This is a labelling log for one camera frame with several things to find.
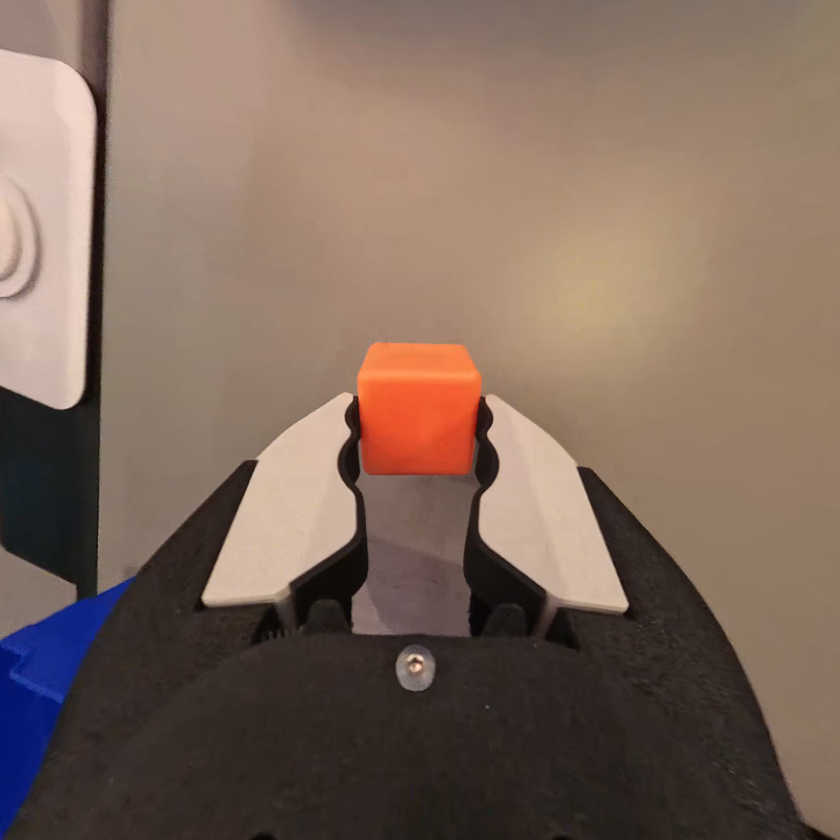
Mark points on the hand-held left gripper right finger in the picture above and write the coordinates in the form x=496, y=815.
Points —
x=548, y=518

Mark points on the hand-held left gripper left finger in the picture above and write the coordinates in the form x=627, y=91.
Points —
x=289, y=518

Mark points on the orange cube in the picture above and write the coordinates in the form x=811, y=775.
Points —
x=420, y=413

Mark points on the blue plastic bin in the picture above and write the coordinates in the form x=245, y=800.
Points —
x=39, y=669

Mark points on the dark rectangular table pad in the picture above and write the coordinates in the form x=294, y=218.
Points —
x=46, y=485

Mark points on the white document stand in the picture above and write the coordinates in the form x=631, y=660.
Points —
x=46, y=229

